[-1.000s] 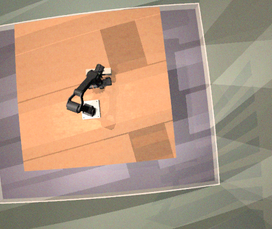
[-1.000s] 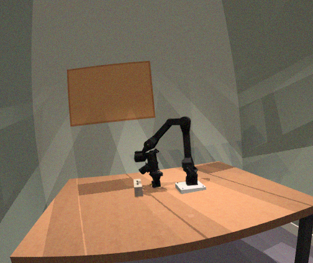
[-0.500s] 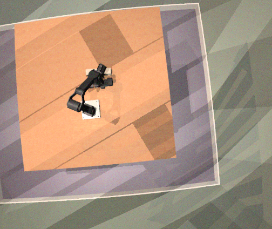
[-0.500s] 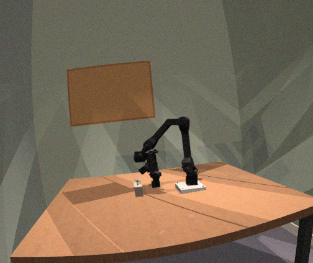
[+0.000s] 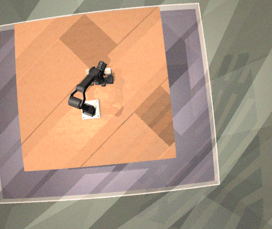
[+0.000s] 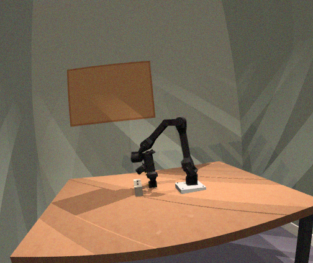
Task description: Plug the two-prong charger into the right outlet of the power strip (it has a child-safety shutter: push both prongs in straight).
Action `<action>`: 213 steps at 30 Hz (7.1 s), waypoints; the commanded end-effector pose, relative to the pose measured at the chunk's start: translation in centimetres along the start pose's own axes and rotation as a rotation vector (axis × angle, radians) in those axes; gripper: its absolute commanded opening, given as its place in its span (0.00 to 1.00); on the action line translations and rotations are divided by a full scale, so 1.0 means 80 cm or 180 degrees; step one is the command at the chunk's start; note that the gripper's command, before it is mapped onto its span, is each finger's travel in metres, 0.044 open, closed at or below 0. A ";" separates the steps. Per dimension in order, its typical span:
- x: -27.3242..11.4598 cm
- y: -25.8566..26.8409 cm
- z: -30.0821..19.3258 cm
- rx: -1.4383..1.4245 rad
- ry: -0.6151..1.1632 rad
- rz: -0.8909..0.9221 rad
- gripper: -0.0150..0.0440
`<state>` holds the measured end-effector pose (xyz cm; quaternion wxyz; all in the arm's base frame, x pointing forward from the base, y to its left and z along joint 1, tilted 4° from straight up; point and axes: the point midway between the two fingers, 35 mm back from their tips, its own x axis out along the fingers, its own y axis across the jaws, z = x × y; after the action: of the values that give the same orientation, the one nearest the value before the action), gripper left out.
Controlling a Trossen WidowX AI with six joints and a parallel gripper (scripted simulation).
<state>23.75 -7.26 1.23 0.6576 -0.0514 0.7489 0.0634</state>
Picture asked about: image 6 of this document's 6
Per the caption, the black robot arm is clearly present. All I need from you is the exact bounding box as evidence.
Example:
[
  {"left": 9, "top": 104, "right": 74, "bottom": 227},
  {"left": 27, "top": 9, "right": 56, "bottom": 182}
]
[{"left": 130, "top": 117, "right": 198, "bottom": 185}]

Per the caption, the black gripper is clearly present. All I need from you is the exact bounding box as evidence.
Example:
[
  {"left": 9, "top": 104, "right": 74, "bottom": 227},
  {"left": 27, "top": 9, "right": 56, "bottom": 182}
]
[{"left": 144, "top": 161, "right": 158, "bottom": 187}]

